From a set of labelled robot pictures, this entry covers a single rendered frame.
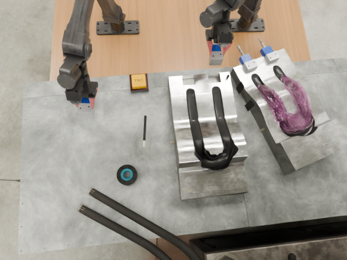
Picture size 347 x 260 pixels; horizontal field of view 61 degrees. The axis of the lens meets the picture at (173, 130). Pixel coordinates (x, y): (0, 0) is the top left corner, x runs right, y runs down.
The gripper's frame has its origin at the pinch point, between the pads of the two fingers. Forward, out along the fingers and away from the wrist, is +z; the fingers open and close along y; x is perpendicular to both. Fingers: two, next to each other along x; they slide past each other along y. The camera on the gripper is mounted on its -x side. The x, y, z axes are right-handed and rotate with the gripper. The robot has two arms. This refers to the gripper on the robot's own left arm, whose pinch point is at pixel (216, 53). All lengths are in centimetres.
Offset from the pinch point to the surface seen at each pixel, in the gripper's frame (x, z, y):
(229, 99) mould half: -12.3, 13.7, 5.3
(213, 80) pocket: -2.6, 11.0, -0.3
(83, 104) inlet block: -20, 9, -52
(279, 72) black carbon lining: 1.7, 10.2, 29.6
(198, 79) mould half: -4.8, 9.1, -7.1
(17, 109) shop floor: 56, 77, -124
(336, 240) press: -57, 50, 46
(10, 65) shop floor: 87, 60, -133
